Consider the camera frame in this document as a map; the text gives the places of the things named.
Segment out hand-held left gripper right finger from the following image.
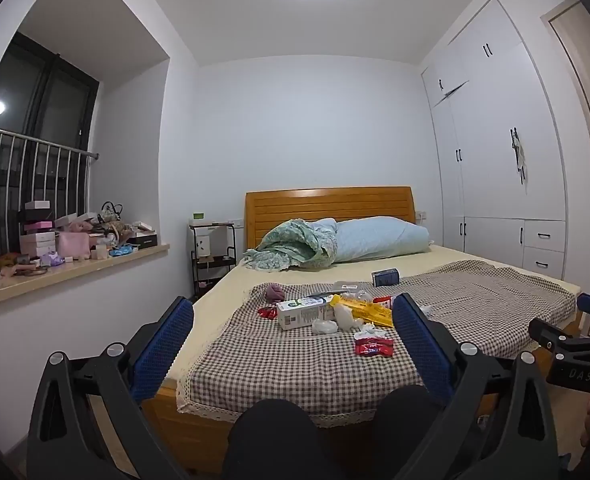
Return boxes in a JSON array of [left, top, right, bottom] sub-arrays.
[[391, 292, 560, 480]]

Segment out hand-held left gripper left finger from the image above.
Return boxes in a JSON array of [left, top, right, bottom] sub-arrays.
[[26, 296, 196, 480]]

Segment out red snack packet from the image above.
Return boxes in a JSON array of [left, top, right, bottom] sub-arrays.
[[353, 336, 394, 358]]

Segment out yellow snack packet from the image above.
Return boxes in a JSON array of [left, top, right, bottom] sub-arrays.
[[329, 294, 395, 329]]

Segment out blue box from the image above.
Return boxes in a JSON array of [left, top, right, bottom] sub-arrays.
[[371, 268, 401, 287]]

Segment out white green milk carton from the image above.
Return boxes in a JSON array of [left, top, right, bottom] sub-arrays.
[[276, 296, 337, 331]]

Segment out pale yellow bed sheet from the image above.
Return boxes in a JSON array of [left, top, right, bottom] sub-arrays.
[[167, 245, 582, 386]]

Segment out person's right leg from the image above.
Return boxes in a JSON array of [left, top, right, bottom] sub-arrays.
[[372, 384, 443, 480]]

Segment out person's leg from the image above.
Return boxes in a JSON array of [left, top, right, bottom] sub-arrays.
[[222, 399, 326, 480], [372, 384, 443, 480]]

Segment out black bedside rack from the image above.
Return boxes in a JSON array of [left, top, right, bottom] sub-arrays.
[[189, 220, 238, 301]]

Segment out black flat box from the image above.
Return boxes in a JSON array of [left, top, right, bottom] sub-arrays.
[[125, 232, 157, 251]]

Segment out grey flat packet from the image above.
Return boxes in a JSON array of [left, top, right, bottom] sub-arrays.
[[302, 280, 371, 297]]

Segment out light blue pillow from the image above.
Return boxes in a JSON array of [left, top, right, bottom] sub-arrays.
[[335, 216, 433, 263]]

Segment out checkered cloth with lace edge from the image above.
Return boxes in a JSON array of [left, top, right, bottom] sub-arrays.
[[176, 260, 578, 428]]

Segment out pink box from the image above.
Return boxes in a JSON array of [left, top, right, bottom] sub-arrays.
[[56, 231, 91, 260]]

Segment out person's left leg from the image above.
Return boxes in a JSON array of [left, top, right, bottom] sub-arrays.
[[222, 399, 326, 480]]

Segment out green floral blanket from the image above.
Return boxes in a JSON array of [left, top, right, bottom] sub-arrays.
[[240, 217, 338, 272]]

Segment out stack of pink white boxes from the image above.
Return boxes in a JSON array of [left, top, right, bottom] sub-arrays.
[[19, 200, 57, 257]]

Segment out wooden bed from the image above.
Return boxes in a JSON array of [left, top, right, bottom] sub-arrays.
[[142, 186, 583, 471]]

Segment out built-in wardrobe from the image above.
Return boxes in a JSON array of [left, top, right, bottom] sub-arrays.
[[420, 0, 583, 288]]

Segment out metal window railing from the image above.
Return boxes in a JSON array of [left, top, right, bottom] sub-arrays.
[[0, 125, 99, 261]]

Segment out dark window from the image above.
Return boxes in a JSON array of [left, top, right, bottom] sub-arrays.
[[0, 32, 100, 261]]

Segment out cloth hanging on wardrobe handle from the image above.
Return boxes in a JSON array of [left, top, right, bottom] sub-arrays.
[[509, 127, 530, 193]]

